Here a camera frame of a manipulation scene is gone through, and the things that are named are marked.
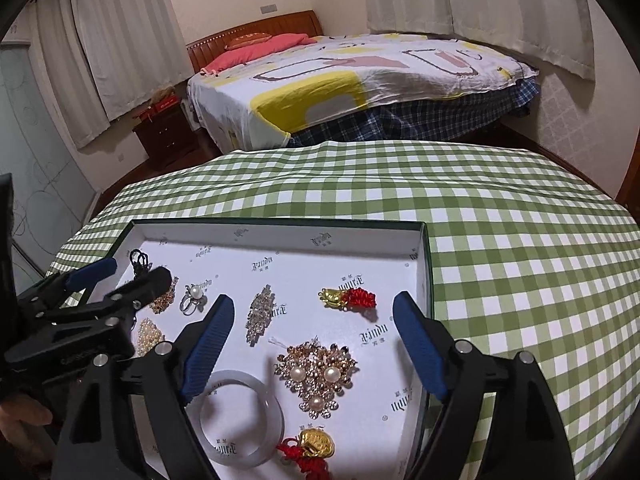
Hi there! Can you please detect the gold ingot red knot charm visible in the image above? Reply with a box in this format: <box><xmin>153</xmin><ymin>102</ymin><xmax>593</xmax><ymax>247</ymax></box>
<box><xmin>274</xmin><ymin>427</ymin><xmax>341</xmax><ymax>480</ymax></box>

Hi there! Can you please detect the silver pearl ring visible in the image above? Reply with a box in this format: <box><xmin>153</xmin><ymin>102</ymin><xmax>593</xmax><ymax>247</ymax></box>
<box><xmin>178</xmin><ymin>282</ymin><xmax>209</xmax><ymax>317</ymax></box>

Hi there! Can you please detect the red pillow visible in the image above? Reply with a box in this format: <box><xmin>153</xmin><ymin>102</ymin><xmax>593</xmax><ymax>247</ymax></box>
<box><xmin>202</xmin><ymin>33</ymin><xmax>319</xmax><ymax>76</ymax></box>

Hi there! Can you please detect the gold charm with red knot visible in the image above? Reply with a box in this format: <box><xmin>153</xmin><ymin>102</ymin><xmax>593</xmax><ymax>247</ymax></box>
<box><xmin>318</xmin><ymin>285</ymin><xmax>377</xmax><ymax>314</ymax></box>

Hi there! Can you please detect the white jade bangle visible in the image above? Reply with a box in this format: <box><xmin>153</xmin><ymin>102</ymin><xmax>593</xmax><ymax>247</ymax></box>
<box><xmin>192</xmin><ymin>368</ymin><xmax>287</xmax><ymax>466</ymax></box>

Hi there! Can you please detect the small pink rhinestone brooch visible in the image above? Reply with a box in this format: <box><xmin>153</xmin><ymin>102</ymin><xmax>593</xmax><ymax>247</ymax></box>
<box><xmin>149</xmin><ymin>275</ymin><xmax>180</xmax><ymax>315</ymax></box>

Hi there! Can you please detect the person's left hand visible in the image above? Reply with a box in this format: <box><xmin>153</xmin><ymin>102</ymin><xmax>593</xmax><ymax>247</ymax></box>
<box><xmin>0</xmin><ymin>392</ymin><xmax>54</xmax><ymax>462</ymax></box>

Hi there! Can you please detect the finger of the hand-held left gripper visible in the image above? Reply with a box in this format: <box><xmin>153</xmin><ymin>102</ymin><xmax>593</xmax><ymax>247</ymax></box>
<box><xmin>16</xmin><ymin>257</ymin><xmax>119</xmax><ymax>318</ymax></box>
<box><xmin>29</xmin><ymin>266</ymin><xmax>174</xmax><ymax>333</ymax></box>

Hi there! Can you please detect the wooden bed headboard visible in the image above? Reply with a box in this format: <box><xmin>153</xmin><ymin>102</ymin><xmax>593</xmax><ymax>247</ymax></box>
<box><xmin>185</xmin><ymin>10</ymin><xmax>324</xmax><ymax>74</ymax></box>

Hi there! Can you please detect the red box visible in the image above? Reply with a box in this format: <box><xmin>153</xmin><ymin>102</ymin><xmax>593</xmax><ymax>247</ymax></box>
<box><xmin>139</xmin><ymin>89</ymin><xmax>179</xmax><ymax>121</ymax></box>

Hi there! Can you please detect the blue plaid bed sheet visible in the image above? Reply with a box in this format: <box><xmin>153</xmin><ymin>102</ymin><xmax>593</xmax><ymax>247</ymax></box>
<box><xmin>289</xmin><ymin>77</ymin><xmax>544</xmax><ymax>149</ymax></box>

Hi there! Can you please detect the white pearl bracelet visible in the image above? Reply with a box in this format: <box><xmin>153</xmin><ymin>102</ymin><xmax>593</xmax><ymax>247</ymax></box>
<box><xmin>134</xmin><ymin>317</ymin><xmax>166</xmax><ymax>359</ymax></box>

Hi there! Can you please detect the black cord bead pendant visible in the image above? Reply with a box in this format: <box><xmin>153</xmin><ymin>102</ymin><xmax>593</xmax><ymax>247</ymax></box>
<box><xmin>128</xmin><ymin>248</ymin><xmax>154</xmax><ymax>281</ymax></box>

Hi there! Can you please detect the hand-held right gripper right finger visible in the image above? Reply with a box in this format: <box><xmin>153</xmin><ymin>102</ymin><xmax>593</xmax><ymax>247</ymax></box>
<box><xmin>392</xmin><ymin>291</ymin><xmax>577</xmax><ymax>480</ymax></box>

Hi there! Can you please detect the brown wooden door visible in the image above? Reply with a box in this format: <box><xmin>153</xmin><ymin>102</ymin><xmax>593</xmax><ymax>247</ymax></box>
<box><xmin>614</xmin><ymin>129</ymin><xmax>640</xmax><ymax>212</ymax></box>

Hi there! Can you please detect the green checked tablecloth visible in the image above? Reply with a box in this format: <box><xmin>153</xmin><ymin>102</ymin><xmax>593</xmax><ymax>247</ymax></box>
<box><xmin>44</xmin><ymin>139</ymin><xmax>640</xmax><ymax>480</ymax></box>

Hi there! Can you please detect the orange pillow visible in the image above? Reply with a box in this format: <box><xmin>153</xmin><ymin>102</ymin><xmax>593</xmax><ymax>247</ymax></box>
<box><xmin>224</xmin><ymin>32</ymin><xmax>274</xmax><ymax>51</ymax></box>

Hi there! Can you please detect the frosted glass door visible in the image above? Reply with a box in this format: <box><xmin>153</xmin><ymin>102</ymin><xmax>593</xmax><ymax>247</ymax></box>
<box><xmin>0</xmin><ymin>42</ymin><xmax>99</xmax><ymax>292</ymax></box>

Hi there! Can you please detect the dark wooden nightstand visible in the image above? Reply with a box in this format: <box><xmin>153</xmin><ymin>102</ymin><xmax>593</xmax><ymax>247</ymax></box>
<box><xmin>132</xmin><ymin>107</ymin><xmax>201</xmax><ymax>164</ymax></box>

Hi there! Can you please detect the gold pearl flower brooch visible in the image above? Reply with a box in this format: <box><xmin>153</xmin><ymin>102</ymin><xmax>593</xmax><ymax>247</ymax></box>
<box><xmin>273</xmin><ymin>342</ymin><xmax>360</xmax><ymax>420</ymax></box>

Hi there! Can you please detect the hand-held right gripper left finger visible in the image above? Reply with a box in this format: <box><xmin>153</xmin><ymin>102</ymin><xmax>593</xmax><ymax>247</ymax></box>
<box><xmin>51</xmin><ymin>294</ymin><xmax>237</xmax><ymax>480</ymax></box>

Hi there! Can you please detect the silver crystal brooch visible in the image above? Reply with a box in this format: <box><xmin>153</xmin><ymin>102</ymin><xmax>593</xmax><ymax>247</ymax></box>
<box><xmin>244</xmin><ymin>283</ymin><xmax>276</xmax><ymax>346</ymax></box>

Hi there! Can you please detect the bed with patterned cover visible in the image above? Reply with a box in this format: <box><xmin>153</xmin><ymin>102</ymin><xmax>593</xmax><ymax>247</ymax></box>
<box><xmin>187</xmin><ymin>32</ymin><xmax>542</xmax><ymax>154</ymax></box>

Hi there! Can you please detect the cream curtain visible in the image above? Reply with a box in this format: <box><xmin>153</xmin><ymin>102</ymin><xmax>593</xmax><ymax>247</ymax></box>
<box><xmin>29</xmin><ymin>0</ymin><xmax>112</xmax><ymax>149</ymax></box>
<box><xmin>442</xmin><ymin>0</ymin><xmax>597</xmax><ymax>82</ymax></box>
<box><xmin>67</xmin><ymin>0</ymin><xmax>194</xmax><ymax>122</ymax></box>
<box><xmin>359</xmin><ymin>0</ymin><xmax>456</xmax><ymax>47</ymax></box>

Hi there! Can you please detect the dark green cardboard box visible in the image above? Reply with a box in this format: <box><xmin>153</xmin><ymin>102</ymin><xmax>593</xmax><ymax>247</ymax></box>
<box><xmin>107</xmin><ymin>217</ymin><xmax>434</xmax><ymax>480</ymax></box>

